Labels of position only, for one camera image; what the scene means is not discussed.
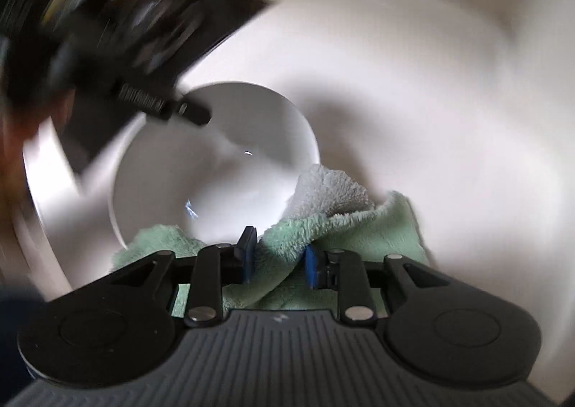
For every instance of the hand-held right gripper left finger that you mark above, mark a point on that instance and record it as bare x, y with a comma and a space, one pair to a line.
247, 261

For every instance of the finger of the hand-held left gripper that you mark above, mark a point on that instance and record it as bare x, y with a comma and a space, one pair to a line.
188, 112

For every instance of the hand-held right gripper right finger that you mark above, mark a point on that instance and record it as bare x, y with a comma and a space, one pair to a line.
311, 267

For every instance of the green microfibre cloth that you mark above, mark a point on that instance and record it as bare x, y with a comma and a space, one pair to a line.
341, 236

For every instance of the white bowl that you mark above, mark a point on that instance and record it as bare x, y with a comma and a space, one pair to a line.
211, 173

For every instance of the black glass gas cooktop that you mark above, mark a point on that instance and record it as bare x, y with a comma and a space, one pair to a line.
215, 25

